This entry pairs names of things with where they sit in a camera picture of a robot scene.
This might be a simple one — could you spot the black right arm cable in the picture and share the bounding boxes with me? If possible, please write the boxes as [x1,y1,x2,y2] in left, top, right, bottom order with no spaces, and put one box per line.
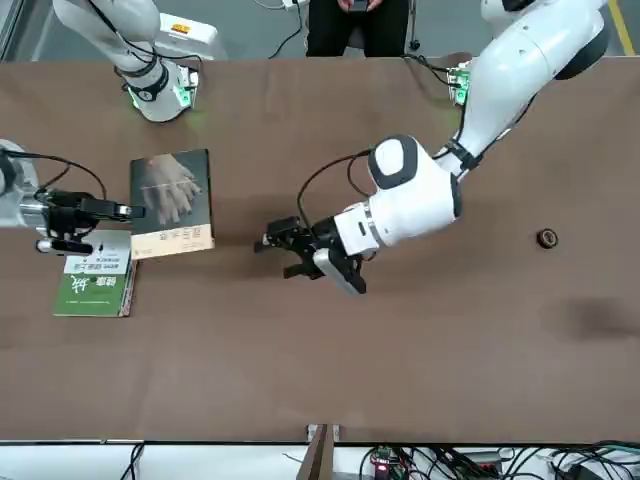
[0,149,109,201]

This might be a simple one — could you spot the grey power strip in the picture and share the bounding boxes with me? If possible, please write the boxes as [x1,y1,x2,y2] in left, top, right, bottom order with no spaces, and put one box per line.
[463,448,512,472]

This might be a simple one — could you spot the black right base cable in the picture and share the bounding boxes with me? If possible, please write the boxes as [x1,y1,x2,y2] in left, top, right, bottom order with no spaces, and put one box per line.
[149,47,206,66]

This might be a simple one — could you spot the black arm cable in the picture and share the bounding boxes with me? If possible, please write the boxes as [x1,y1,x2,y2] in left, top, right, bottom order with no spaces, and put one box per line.
[0,149,109,201]
[296,94,536,229]

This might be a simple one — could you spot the dark book with hand cover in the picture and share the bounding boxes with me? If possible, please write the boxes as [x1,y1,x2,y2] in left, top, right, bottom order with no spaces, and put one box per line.
[129,148,216,261]

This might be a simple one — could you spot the black base cable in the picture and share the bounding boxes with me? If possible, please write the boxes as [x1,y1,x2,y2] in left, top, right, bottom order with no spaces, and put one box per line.
[402,53,461,84]
[149,47,206,66]

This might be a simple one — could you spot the white box with orange label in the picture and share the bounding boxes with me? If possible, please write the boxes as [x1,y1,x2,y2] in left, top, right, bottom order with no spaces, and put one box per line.
[158,12,222,62]

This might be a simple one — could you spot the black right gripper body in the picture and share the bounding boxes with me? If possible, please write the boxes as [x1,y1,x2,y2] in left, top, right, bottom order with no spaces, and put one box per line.
[45,191,86,236]

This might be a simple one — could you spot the circuit board with red light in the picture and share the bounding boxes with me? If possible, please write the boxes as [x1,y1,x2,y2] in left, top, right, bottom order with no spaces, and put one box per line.
[366,443,407,477]

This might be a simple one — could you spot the black left base cable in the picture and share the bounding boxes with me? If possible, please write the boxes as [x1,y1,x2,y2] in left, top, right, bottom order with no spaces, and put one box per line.
[402,53,461,84]

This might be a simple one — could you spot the aluminium frame post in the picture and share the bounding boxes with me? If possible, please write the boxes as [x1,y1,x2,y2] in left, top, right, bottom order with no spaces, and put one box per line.
[298,422,347,480]

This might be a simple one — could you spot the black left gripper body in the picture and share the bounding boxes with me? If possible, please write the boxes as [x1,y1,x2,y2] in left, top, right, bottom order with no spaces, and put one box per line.
[302,215,344,259]

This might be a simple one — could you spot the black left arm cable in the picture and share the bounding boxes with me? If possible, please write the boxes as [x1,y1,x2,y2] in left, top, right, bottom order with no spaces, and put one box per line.
[296,94,536,229]

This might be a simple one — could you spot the person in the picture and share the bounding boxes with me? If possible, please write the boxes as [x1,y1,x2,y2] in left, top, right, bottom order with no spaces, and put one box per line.
[304,0,409,58]

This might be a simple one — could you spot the green and white book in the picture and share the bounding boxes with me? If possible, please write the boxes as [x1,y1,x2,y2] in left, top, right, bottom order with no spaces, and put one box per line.
[52,228,137,318]

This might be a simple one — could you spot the grey chair leg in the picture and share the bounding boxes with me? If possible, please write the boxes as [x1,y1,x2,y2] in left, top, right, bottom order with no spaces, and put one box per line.
[405,0,422,52]

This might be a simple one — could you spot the thin white-spined book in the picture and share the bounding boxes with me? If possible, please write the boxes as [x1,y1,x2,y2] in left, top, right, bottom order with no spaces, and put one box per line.
[119,259,143,318]

